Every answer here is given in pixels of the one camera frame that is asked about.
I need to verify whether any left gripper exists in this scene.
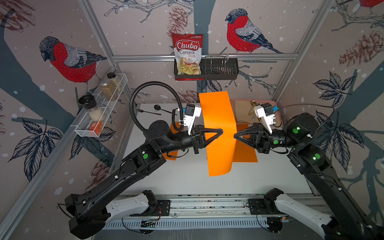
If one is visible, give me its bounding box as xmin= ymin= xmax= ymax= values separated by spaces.
xmin=158 ymin=124 xmax=221 ymax=155

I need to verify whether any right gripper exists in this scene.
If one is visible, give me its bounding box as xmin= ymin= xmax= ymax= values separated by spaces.
xmin=235 ymin=123 xmax=301 ymax=157

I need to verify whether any orange paper sheet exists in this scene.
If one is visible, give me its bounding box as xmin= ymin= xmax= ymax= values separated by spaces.
xmin=233 ymin=140 xmax=258 ymax=163
xmin=163 ymin=124 xmax=179 ymax=161
xmin=198 ymin=91 xmax=238 ymax=177

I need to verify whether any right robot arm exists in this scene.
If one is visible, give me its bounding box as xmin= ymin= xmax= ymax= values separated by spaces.
xmin=234 ymin=113 xmax=384 ymax=240

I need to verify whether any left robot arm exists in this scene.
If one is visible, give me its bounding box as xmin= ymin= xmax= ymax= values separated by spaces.
xmin=65 ymin=120 xmax=223 ymax=240

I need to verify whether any pink tray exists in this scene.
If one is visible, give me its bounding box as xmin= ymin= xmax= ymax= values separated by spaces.
xmin=229 ymin=98 xmax=284 ymax=128

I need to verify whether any black spoon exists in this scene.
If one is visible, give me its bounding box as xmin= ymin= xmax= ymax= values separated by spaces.
xmin=154 ymin=105 xmax=173 ymax=114

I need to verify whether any black fork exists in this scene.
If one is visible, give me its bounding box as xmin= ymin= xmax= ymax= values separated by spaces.
xmin=134 ymin=108 xmax=161 ymax=116

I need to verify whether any red cassava chips bag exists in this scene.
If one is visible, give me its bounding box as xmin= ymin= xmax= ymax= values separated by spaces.
xmin=171 ymin=33 xmax=204 ymax=81

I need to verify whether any brown spice jar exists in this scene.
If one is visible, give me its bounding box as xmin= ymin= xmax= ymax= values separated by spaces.
xmin=100 ymin=80 xmax=118 ymax=101

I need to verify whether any tan spice jar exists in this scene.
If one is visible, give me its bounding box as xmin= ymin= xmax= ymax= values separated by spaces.
xmin=107 ymin=72 xmax=122 ymax=92

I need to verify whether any small red packet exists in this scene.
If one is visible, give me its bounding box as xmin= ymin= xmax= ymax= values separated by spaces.
xmin=89 ymin=122 xmax=103 ymax=135

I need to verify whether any black lid rice jar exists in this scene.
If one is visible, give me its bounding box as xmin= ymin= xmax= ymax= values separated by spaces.
xmin=79 ymin=95 xmax=106 ymax=123

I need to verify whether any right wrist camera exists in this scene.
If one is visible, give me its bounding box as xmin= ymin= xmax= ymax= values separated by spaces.
xmin=254 ymin=103 xmax=276 ymax=134

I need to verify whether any left black corrugated cable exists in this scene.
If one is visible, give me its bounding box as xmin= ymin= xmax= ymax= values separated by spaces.
xmin=129 ymin=80 xmax=185 ymax=133

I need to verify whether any black wire wall basket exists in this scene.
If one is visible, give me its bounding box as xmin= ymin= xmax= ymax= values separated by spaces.
xmin=174 ymin=56 xmax=239 ymax=81

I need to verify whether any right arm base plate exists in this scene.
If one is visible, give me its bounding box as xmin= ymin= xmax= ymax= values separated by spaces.
xmin=246 ymin=199 xmax=287 ymax=217

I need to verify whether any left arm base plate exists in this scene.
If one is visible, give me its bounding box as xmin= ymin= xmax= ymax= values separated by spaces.
xmin=130 ymin=200 xmax=171 ymax=217

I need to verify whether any clear acrylic wall shelf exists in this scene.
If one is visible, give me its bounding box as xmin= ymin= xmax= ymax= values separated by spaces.
xmin=75 ymin=73 xmax=128 ymax=139

